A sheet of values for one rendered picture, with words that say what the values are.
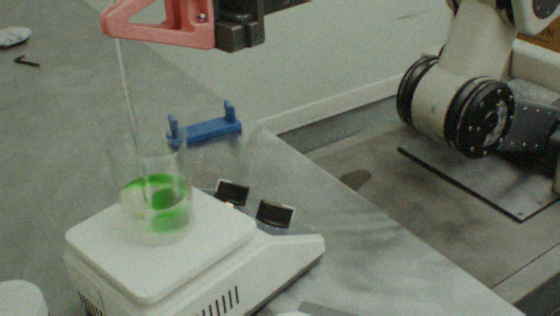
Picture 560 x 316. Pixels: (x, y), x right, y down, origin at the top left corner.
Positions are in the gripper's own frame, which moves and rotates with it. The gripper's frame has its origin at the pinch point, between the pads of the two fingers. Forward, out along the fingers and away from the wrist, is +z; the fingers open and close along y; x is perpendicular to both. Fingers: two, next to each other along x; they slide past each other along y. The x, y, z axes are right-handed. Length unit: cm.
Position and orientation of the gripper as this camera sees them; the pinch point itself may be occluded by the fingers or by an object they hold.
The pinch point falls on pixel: (114, 22)
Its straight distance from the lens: 41.3
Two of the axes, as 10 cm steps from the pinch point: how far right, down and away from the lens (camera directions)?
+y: 6.9, 3.4, -6.4
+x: 0.5, 8.6, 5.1
